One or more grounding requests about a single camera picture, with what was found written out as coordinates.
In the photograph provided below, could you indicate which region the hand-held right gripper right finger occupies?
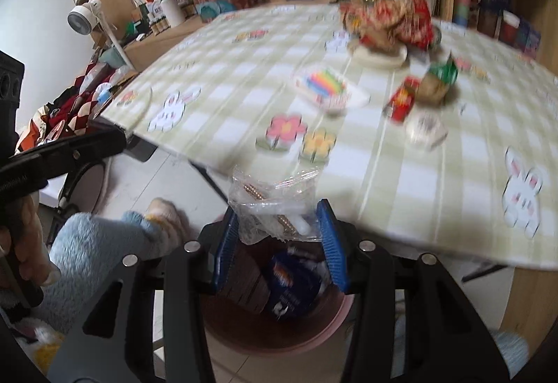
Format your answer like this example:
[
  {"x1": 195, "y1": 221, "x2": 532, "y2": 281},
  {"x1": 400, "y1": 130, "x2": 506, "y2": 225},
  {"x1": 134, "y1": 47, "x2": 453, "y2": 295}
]
[{"x1": 316, "y1": 198, "x2": 510, "y2": 383}]

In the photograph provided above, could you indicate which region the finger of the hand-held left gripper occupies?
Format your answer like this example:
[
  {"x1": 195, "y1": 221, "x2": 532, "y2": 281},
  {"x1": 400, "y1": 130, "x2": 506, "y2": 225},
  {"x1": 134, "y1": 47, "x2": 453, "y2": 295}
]
[{"x1": 0, "y1": 128, "x2": 128, "y2": 197}]

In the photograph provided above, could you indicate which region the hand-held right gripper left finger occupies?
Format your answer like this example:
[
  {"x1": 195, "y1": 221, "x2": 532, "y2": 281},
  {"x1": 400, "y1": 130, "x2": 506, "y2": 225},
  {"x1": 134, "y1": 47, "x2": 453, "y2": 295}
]
[{"x1": 47, "y1": 208, "x2": 241, "y2": 383}]

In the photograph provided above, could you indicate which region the blue snack packet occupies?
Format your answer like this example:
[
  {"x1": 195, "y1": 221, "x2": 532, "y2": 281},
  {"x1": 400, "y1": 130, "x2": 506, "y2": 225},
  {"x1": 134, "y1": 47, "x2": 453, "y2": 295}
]
[{"x1": 262, "y1": 252, "x2": 325, "y2": 318}]

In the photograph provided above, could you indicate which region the clear plastic bag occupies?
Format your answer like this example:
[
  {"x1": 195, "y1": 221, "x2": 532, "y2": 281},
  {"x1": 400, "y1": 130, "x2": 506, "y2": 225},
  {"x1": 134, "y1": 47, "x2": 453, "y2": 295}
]
[{"x1": 227, "y1": 165, "x2": 323, "y2": 245}]

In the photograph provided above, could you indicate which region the mauve plastic bin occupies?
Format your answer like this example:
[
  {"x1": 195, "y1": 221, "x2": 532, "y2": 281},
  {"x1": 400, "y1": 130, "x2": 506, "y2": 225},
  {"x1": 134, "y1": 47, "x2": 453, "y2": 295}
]
[{"x1": 198, "y1": 213, "x2": 356, "y2": 355}]

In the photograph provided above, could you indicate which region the red patterned bag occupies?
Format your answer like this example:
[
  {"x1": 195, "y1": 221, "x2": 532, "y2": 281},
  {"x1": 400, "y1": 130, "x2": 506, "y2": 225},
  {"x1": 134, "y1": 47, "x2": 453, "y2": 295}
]
[{"x1": 340, "y1": 0, "x2": 437, "y2": 51}]

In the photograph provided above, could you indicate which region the person's left hand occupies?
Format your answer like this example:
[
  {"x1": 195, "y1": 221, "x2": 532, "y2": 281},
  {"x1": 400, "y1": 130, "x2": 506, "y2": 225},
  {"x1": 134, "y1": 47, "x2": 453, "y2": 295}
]
[{"x1": 0, "y1": 192, "x2": 62, "y2": 292}]

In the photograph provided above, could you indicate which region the red checked cloth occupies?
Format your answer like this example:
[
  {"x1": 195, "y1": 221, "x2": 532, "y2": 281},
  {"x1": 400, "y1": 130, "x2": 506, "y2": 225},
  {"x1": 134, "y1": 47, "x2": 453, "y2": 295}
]
[{"x1": 17, "y1": 61, "x2": 131, "y2": 148}]

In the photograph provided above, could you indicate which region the person's beige fluffy slipper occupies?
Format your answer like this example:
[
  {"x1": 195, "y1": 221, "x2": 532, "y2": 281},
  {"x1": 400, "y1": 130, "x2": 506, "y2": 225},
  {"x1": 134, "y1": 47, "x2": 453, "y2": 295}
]
[{"x1": 146, "y1": 198, "x2": 191, "y2": 245}]

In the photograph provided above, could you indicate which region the black storage box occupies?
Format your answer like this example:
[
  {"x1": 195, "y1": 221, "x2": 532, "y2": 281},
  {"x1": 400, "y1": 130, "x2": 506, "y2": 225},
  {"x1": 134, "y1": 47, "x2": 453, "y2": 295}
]
[{"x1": 124, "y1": 135, "x2": 158, "y2": 162}]

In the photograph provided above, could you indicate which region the checked rabbit print tablecloth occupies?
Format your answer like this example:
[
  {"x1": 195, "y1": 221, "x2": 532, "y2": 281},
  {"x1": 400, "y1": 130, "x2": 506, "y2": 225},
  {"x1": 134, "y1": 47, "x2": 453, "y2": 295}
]
[{"x1": 89, "y1": 2, "x2": 558, "y2": 270}]

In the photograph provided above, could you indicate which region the person's left leg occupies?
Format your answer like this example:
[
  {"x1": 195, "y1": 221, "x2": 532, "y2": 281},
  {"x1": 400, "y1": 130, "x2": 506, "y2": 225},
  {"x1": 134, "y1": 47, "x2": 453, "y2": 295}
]
[{"x1": 44, "y1": 211, "x2": 163, "y2": 332}]

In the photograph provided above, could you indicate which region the person's leg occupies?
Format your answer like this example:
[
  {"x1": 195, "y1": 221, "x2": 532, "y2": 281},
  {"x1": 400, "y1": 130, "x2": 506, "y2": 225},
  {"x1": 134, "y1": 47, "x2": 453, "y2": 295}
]
[
  {"x1": 492, "y1": 331, "x2": 531, "y2": 371},
  {"x1": 44, "y1": 211, "x2": 163, "y2": 332}
]

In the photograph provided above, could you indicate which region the white desk fan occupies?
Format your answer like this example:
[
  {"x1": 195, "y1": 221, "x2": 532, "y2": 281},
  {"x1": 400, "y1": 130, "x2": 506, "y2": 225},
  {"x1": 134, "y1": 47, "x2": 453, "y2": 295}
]
[{"x1": 67, "y1": 0, "x2": 131, "y2": 68}]

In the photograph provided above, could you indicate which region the white round wrapper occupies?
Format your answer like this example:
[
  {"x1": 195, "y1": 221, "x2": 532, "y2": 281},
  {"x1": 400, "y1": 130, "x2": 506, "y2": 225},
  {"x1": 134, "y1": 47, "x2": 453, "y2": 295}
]
[{"x1": 405, "y1": 110, "x2": 448, "y2": 149}]

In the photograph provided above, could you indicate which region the colourful print plastic packet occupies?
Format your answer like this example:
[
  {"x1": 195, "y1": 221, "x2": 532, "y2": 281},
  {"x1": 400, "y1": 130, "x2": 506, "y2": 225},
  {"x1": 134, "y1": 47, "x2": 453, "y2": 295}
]
[{"x1": 294, "y1": 67, "x2": 371, "y2": 112}]

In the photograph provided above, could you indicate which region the red small packet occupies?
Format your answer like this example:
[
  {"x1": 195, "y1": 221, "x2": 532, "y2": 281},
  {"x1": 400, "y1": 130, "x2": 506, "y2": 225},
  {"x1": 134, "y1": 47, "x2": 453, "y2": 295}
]
[{"x1": 384, "y1": 76, "x2": 422, "y2": 123}]

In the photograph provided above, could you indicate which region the row of small brown bottles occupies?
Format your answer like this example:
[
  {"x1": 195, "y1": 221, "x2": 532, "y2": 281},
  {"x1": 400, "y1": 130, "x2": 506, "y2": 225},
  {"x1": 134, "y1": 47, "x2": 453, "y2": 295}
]
[{"x1": 146, "y1": 15, "x2": 171, "y2": 36}]

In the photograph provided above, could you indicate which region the white vase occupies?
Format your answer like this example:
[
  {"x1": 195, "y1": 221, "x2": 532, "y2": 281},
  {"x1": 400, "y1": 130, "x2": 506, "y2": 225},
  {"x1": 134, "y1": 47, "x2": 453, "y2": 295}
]
[{"x1": 160, "y1": 0, "x2": 186, "y2": 28}]

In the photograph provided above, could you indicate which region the green wrapper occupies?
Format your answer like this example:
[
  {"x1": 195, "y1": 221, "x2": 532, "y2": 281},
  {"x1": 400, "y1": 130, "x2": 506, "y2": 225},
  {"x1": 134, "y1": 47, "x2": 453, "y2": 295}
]
[{"x1": 416, "y1": 54, "x2": 458, "y2": 106}]

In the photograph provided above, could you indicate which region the cream bowl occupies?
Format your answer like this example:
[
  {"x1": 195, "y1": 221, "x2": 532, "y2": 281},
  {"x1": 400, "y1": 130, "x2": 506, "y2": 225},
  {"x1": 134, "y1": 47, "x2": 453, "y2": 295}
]
[{"x1": 351, "y1": 41, "x2": 409, "y2": 69}]

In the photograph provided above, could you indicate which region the yellow white fluffy cloth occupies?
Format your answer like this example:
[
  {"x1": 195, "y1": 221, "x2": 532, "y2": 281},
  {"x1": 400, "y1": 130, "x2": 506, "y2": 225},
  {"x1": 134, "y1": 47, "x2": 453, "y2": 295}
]
[{"x1": 17, "y1": 322, "x2": 67, "y2": 371}]

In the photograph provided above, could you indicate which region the person's right leg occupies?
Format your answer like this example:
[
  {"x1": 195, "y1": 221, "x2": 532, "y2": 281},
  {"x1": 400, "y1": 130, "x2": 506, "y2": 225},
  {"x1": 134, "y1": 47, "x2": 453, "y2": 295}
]
[{"x1": 492, "y1": 331, "x2": 531, "y2": 371}]

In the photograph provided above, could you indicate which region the brown cup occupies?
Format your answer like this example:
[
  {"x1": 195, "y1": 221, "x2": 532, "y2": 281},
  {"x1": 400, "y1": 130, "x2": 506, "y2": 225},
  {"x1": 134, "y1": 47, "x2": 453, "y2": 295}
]
[{"x1": 477, "y1": 10, "x2": 500, "y2": 38}]

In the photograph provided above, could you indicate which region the red cup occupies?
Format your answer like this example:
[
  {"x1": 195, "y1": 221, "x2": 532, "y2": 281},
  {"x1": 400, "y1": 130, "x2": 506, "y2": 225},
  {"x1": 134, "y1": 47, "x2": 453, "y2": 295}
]
[{"x1": 498, "y1": 10, "x2": 520, "y2": 45}]

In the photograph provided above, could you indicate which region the blue printed box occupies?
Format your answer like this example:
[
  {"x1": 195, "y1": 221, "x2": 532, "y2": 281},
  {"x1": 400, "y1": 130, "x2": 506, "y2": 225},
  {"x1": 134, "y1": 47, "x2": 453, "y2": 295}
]
[{"x1": 514, "y1": 17, "x2": 542, "y2": 57}]

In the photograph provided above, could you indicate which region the black round frame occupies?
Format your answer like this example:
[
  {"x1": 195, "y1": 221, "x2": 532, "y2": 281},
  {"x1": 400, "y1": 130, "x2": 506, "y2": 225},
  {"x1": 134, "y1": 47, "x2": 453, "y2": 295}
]
[{"x1": 56, "y1": 161, "x2": 111, "y2": 215}]

